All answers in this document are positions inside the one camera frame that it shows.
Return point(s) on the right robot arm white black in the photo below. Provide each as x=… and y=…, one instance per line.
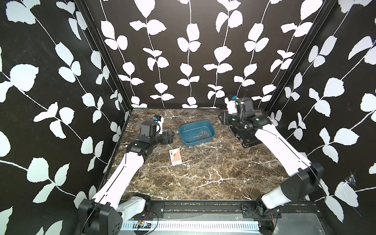
x=304, y=176

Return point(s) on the white perforated strip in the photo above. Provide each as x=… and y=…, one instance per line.
x=199, y=226

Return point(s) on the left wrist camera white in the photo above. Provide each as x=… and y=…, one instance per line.
x=151, y=128

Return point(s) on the black front rail base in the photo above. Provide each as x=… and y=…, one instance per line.
x=246, y=208

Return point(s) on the teal plastic storage box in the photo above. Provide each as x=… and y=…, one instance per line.
x=188, y=131

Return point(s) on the small circuit board with wires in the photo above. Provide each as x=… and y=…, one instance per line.
x=144, y=227

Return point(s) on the playing card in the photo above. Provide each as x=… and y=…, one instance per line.
x=175, y=156

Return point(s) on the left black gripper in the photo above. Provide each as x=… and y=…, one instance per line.
x=168, y=139

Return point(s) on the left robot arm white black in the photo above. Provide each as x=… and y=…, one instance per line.
x=104, y=214

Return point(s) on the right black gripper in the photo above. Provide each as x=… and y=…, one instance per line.
x=225, y=118

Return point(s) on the black carrying case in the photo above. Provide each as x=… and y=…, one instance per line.
x=246, y=137

